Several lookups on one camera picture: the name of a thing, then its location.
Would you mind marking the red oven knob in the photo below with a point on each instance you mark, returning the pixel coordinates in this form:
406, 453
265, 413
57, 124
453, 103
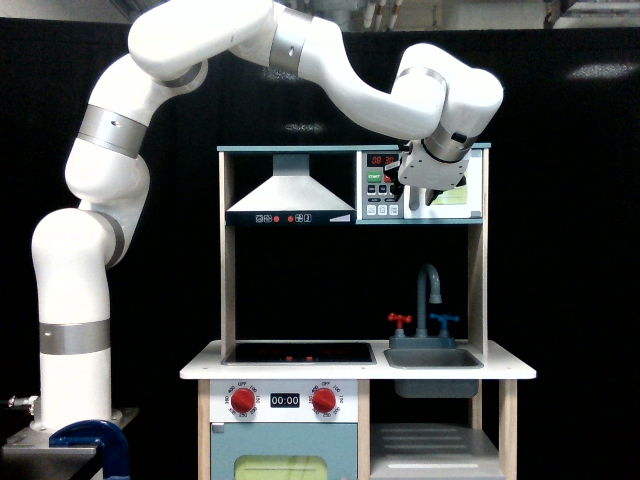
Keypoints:
323, 400
243, 400

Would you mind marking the wooden toy kitchen frame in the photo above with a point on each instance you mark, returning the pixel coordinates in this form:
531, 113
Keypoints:
338, 283

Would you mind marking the grey microwave control panel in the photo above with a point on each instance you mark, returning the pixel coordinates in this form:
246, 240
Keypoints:
376, 198

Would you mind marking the black oven timer display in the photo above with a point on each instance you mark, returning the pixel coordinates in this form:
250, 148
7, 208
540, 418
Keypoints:
284, 400

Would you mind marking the left red oven knob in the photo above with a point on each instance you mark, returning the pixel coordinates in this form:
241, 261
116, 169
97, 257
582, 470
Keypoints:
243, 400

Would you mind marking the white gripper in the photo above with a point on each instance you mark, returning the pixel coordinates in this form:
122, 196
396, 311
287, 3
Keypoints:
419, 169

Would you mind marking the grey lower shelf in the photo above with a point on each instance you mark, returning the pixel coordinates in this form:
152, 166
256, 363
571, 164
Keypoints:
432, 451

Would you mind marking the blue C-clamp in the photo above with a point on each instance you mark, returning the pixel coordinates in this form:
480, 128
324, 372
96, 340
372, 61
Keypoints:
106, 436

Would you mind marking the black backdrop curtain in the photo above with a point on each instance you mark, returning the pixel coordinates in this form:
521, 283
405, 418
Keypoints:
563, 224

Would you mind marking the grey toy sink basin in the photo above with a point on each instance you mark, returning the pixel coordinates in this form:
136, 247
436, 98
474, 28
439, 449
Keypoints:
421, 361

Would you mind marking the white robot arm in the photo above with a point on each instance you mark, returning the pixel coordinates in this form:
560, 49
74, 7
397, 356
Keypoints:
438, 104

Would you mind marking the blue faucet handle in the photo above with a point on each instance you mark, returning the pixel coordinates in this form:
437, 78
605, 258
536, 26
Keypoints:
444, 319

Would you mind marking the grey toy range hood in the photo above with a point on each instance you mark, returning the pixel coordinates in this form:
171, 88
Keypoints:
290, 197

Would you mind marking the right red oven knob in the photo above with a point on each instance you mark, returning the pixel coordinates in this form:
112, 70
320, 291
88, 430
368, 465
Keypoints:
323, 400

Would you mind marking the red faucet handle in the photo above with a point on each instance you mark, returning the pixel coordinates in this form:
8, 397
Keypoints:
399, 320

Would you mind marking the blue toy oven door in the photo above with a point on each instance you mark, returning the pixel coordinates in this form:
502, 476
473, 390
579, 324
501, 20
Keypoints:
280, 450

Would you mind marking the black toy stovetop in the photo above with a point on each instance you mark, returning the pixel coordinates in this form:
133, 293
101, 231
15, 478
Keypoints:
301, 353

